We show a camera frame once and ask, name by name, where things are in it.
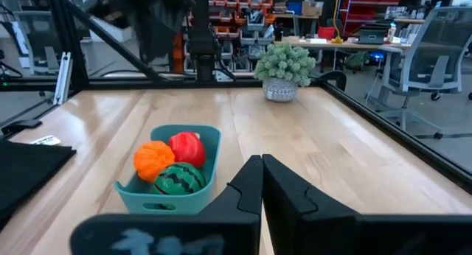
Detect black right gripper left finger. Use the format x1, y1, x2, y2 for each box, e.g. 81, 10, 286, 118
69, 155, 264, 255

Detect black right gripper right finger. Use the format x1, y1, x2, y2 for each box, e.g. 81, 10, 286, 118
262, 153, 472, 255

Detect teal plastic tub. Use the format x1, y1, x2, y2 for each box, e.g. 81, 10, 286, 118
113, 123, 223, 216

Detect green striped watermelon toy ball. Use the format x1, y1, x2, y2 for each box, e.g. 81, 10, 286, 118
151, 161, 207, 196

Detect orange toy pumpkin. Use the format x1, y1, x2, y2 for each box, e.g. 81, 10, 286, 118
133, 140, 176, 184

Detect rack of red grey bins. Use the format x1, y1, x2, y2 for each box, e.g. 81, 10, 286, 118
173, 0, 276, 74

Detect grey office chair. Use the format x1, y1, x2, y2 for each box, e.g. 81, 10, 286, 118
378, 5, 472, 140
12, 9, 62, 77

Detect green plant in patterned pot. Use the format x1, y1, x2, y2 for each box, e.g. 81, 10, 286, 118
253, 41, 317, 103

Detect blue box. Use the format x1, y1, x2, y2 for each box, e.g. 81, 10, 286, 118
287, 1, 304, 16

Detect black C clamp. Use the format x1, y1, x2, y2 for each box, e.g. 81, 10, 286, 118
316, 69, 348, 92

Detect cardboard box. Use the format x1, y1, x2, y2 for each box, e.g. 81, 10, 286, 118
301, 0, 325, 18

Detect white label sticker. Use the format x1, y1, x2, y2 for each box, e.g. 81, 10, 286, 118
29, 134, 62, 147

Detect flat black table clamp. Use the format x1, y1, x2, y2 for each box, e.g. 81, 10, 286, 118
0, 119, 43, 136

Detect small red bin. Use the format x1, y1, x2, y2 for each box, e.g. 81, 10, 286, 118
317, 26, 337, 41

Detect green backpack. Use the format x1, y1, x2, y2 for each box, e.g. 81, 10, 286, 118
344, 49, 370, 72

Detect wooden desk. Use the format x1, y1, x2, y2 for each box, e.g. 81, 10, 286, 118
274, 36, 412, 52

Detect grey equipment case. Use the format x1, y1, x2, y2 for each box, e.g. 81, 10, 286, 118
355, 26, 389, 46

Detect white bottle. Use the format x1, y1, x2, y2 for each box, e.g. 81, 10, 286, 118
386, 22, 398, 43

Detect black aluminium table frame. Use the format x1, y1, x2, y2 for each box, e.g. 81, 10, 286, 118
0, 0, 472, 194

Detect silver metal bracket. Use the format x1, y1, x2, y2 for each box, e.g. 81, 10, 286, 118
52, 52, 73, 106

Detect yellow hanging cable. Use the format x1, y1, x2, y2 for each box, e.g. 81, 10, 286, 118
330, 0, 344, 45

